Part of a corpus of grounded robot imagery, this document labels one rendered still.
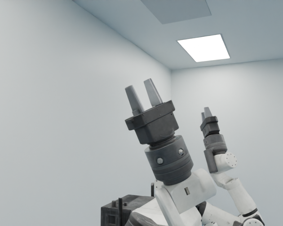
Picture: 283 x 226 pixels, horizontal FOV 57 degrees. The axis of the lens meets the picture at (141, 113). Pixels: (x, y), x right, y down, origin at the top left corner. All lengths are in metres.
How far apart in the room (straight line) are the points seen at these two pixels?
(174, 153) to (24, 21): 1.95
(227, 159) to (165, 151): 0.61
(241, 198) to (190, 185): 0.60
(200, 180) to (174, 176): 0.07
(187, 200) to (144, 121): 0.19
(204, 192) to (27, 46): 1.93
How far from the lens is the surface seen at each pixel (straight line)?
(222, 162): 1.12
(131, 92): 0.53
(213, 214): 1.13
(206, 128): 1.18
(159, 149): 0.53
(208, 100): 5.16
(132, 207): 0.91
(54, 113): 2.40
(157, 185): 0.88
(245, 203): 1.16
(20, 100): 2.16
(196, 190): 0.58
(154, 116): 0.53
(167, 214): 0.57
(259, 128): 5.04
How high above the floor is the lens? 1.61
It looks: 4 degrees up
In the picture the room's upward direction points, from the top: straight up
